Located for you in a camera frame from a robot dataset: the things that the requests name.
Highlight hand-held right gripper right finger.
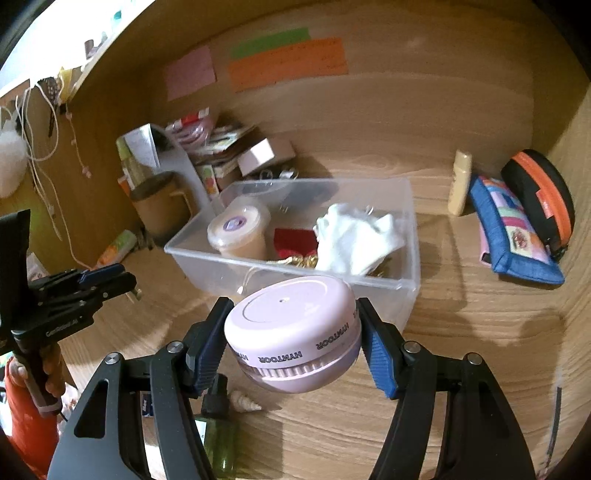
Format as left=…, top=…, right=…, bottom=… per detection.
left=355, top=298, right=548, bottom=480

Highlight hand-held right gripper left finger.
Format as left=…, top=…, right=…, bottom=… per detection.
left=46, top=296, right=236, bottom=480

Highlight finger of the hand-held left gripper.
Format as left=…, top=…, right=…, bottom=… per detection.
left=76, top=264, right=127, bottom=286
left=78, top=273, right=138, bottom=306

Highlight pink round desktop vacuum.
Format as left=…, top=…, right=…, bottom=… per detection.
left=224, top=276, right=363, bottom=394

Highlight clear plastic storage box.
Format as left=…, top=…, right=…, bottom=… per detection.
left=164, top=178, right=422, bottom=334

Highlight white cloth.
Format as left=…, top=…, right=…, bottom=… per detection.
left=313, top=203, right=407, bottom=277

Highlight clear round jar purple label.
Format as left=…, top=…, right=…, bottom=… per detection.
left=207, top=196, right=271, bottom=260

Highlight red fabric pouch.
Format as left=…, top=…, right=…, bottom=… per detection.
left=273, top=227, right=320, bottom=261

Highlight wooden desktop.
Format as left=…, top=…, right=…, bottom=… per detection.
left=0, top=152, right=591, bottom=480

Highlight orange green tube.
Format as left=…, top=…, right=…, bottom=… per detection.
left=96, top=229, right=138, bottom=269

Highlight small seashell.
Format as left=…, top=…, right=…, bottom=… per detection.
left=229, top=390, right=263, bottom=413

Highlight brown mug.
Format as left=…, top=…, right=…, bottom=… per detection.
left=130, top=172, right=195, bottom=241

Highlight pale green spray bottle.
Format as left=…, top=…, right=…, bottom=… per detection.
left=115, top=137, right=140, bottom=190

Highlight fruit print box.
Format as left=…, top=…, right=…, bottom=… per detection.
left=198, top=164, right=221, bottom=200

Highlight white fluffy object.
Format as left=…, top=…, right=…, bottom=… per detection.
left=0, top=107, right=29, bottom=199

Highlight pink plastic packets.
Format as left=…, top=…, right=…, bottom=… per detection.
left=165, top=107, right=218, bottom=148

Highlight blue patchwork pencil case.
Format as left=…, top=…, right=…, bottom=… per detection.
left=468, top=174, right=566, bottom=286

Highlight stack of small packets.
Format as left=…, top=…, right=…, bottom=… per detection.
left=196, top=124, right=259, bottom=163

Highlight cream bottle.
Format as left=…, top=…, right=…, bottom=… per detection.
left=447, top=150, right=473, bottom=217

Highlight metal binder clips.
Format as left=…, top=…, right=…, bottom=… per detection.
left=259, top=168, right=301, bottom=184

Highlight small white box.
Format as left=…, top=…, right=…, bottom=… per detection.
left=237, top=137, right=296, bottom=177

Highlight pink sticky note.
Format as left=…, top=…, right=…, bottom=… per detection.
left=164, top=45, right=217, bottom=102

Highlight black orange round case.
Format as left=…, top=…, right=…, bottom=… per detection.
left=501, top=149, right=576, bottom=264

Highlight small glass bottles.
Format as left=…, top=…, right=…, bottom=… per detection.
left=83, top=9, right=126, bottom=59

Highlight wooden desk hutch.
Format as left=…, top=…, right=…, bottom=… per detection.
left=0, top=0, right=591, bottom=259

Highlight orange sticky note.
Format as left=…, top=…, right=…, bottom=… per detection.
left=228, top=38, right=349, bottom=93

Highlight green sticky note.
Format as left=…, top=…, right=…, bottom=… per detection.
left=229, top=28, right=310, bottom=60

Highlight white cord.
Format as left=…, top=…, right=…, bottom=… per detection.
left=14, top=85, right=94, bottom=269

